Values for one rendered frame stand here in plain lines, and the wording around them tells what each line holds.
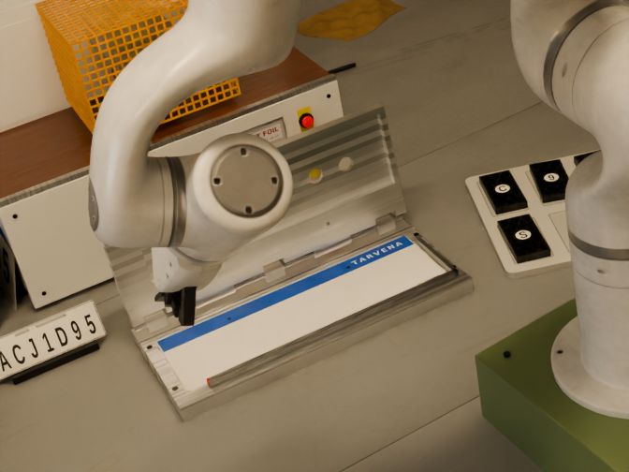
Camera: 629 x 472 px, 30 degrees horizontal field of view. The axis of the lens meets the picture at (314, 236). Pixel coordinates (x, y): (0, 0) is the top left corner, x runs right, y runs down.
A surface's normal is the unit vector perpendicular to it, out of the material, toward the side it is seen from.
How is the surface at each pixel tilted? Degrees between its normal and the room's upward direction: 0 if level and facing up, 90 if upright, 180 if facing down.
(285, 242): 83
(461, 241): 0
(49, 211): 90
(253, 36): 88
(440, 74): 0
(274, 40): 99
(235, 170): 50
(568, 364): 3
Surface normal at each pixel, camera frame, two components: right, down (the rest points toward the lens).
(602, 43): -0.64, -0.48
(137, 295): 0.40, 0.33
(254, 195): 0.33, -0.18
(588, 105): -0.91, 0.34
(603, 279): -0.58, 0.57
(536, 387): -0.22, -0.80
